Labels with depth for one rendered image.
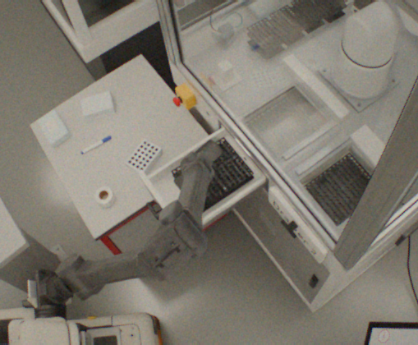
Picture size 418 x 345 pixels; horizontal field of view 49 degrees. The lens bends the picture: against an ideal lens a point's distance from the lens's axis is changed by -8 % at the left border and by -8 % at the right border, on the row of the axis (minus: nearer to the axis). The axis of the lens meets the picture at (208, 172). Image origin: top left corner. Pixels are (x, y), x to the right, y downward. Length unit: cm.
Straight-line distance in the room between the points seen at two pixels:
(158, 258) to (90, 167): 104
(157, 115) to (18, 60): 174
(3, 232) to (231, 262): 116
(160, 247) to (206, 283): 154
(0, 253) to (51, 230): 85
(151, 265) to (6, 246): 108
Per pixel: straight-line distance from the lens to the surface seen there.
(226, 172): 168
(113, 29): 213
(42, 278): 136
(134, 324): 222
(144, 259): 96
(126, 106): 205
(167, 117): 198
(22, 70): 345
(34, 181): 294
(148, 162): 187
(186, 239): 98
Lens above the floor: 242
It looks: 64 degrees down
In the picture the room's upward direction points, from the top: 11 degrees counter-clockwise
